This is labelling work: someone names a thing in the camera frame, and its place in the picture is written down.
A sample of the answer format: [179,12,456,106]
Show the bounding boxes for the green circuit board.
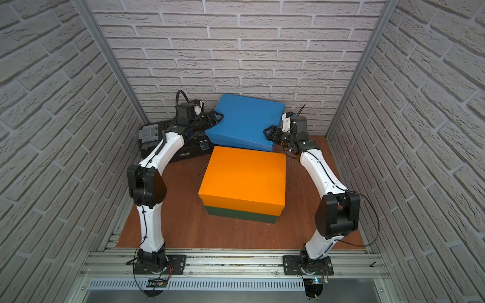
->
[146,279,169,290]
[304,277,328,285]

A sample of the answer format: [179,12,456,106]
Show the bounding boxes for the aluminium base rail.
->
[77,249,390,294]

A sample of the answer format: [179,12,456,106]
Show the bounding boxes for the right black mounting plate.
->
[282,255,334,276]

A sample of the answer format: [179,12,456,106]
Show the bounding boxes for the orange shoebox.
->
[198,146,287,217]

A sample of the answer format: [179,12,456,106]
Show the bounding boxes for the right aluminium corner post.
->
[325,0,400,139]

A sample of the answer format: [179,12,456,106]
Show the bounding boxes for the right green circuit board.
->
[304,277,328,285]

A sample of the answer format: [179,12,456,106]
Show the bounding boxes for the black grey toolbox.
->
[137,119,215,164]

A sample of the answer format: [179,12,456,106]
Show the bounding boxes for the black mounting plate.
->
[133,255,187,275]
[282,255,334,276]

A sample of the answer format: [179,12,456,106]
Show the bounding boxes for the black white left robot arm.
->
[127,102,224,273]

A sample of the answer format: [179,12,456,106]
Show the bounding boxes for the green shoebox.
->
[204,206,279,224]

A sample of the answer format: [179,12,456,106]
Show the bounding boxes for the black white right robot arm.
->
[263,112,361,275]

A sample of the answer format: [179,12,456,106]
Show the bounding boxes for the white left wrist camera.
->
[193,100,205,117]

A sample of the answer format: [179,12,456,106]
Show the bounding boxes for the left aluminium corner post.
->
[72,0,149,124]

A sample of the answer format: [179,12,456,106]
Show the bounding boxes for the left green circuit board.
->
[146,279,169,290]

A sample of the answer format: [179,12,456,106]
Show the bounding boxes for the blue shoebox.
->
[205,94,285,152]

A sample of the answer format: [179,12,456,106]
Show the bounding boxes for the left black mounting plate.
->
[133,255,187,275]

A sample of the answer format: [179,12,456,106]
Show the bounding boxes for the aluminium corner post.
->
[72,0,149,124]
[325,0,400,139]

